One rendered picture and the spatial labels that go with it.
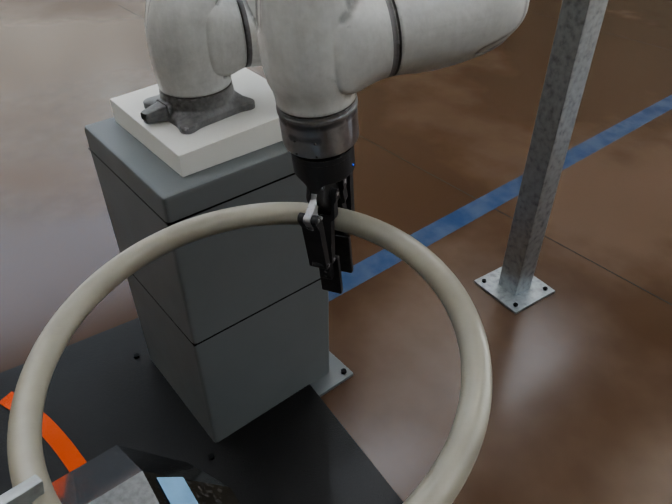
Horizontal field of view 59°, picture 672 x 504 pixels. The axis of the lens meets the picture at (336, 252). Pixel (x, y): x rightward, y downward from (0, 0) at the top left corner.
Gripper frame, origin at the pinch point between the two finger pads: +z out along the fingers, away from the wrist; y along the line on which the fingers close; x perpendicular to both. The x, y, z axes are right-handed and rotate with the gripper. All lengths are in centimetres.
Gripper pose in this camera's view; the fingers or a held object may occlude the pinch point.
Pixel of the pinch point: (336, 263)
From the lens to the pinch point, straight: 83.0
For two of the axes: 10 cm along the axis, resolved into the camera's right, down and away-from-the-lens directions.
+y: -3.6, 6.7, -6.5
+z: 0.8, 7.1, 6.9
